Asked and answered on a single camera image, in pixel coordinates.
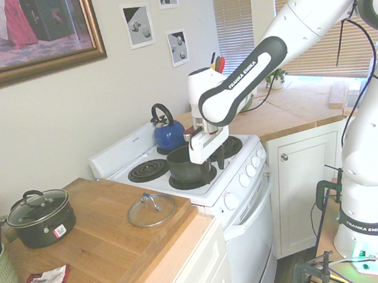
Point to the white corner cabinet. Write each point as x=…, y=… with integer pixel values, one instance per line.
x=303, y=203

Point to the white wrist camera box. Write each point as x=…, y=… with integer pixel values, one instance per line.
x=191, y=136

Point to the large wooden butcher block board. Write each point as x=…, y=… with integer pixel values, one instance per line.
x=116, y=226

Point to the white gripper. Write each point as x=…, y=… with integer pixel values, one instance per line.
x=206, y=144

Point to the gold framed painting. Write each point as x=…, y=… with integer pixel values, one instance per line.
x=23, y=30

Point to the black cooking pot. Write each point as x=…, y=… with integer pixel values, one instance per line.
x=45, y=231

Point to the bushy plant in white pot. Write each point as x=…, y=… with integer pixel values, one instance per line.
x=276, y=80

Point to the red and white packet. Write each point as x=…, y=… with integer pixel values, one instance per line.
x=45, y=281

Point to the white electric stove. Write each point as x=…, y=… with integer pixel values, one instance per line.
x=250, y=244

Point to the dark metal saucepan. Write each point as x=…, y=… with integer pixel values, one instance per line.
x=182, y=170

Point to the dark metal clamp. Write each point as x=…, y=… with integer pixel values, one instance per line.
x=300, y=276

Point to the white stove knob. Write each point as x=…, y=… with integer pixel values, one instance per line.
x=231, y=202
x=245, y=180
x=256, y=161
x=251, y=170
x=261, y=153

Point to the green metal clamp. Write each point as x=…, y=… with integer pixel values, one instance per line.
x=319, y=189

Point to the silver cabinet knob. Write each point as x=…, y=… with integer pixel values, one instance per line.
x=284, y=157

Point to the narrow wooden window blind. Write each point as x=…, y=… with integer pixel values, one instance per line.
x=231, y=5

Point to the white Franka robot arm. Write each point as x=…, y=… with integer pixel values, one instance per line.
x=368, y=167

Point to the wide wooden window blind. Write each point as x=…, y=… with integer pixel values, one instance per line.
x=320, y=58

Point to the white cabinet with wooden counter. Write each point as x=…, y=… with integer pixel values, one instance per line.
x=198, y=271

